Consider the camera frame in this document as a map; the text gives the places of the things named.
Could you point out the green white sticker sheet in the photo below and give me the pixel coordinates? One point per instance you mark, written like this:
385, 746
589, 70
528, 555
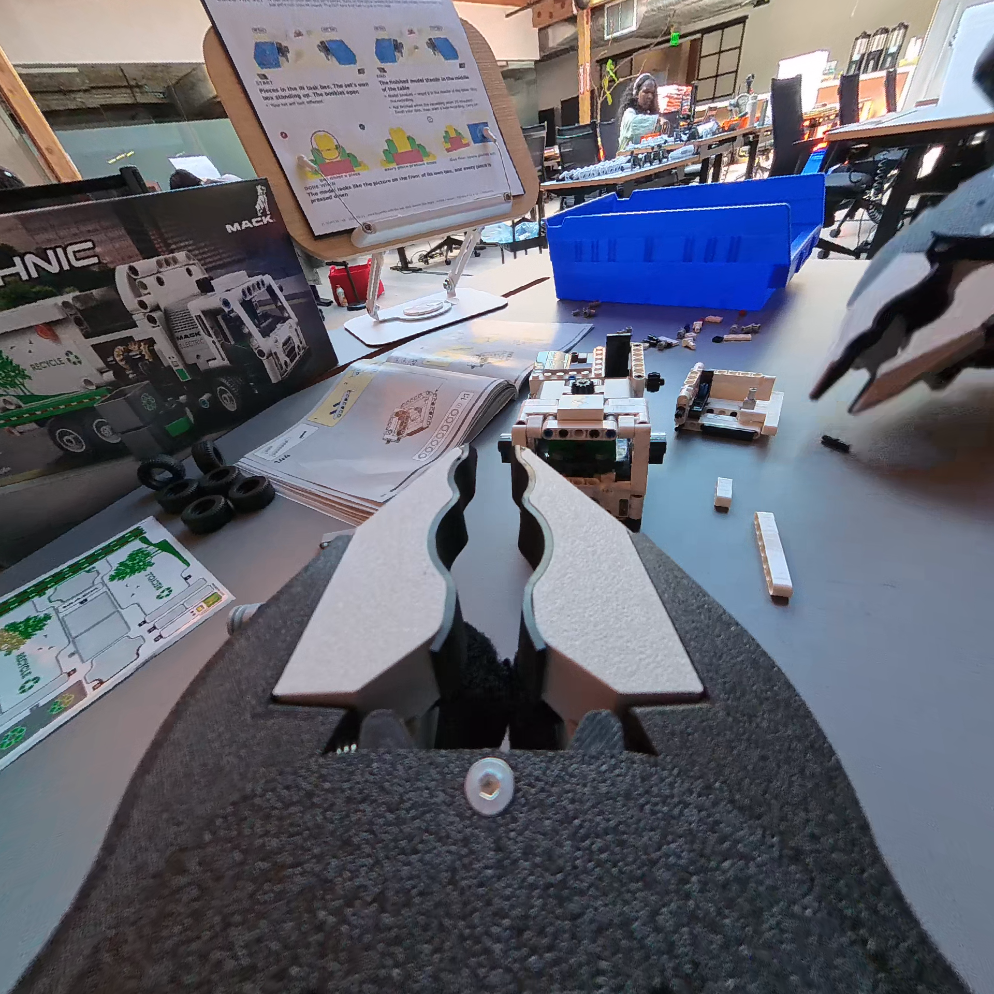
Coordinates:
85, 637

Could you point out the grey white wheel rim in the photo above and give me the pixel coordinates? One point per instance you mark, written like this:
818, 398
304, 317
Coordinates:
242, 618

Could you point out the scattered small lego pieces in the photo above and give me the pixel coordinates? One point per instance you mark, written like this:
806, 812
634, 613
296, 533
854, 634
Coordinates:
687, 335

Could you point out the blue plastic bin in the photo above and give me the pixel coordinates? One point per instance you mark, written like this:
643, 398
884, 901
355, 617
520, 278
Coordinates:
668, 241

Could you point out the small black lego pin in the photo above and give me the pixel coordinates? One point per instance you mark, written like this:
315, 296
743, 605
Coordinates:
835, 443

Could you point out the short white lego brick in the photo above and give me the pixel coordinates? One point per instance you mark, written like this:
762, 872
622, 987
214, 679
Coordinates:
724, 493

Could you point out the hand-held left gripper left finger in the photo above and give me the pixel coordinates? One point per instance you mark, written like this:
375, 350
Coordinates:
373, 606

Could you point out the open lego instruction booklet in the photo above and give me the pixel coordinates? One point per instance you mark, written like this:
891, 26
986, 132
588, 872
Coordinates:
404, 419

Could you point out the pile of black rubber tyres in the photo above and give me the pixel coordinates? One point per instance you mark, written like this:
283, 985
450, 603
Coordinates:
210, 493

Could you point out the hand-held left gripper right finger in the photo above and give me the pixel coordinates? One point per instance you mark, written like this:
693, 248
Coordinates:
606, 606

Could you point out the long work table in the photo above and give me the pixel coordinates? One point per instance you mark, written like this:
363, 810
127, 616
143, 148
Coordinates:
613, 172

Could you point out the printed task instruction sheet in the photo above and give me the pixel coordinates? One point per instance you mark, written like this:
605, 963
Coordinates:
373, 116

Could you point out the long white lego beam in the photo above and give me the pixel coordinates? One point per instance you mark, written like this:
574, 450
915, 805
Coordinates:
773, 555

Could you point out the dark lego set box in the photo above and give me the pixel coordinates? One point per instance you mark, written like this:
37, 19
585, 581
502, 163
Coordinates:
116, 310

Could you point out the white lego cab subassembly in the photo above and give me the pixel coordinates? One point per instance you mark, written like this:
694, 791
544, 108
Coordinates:
738, 388

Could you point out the white green lego truck model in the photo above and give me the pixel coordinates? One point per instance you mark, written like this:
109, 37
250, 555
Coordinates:
582, 411

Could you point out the red bag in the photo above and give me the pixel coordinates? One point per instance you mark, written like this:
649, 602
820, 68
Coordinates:
356, 286

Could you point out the grey desk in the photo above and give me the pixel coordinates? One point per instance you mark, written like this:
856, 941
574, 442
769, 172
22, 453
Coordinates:
893, 126

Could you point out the black office chair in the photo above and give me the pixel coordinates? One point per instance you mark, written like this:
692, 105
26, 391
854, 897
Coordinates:
578, 144
784, 124
536, 147

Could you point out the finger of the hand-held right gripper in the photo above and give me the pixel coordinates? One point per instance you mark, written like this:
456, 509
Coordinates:
877, 318
932, 365

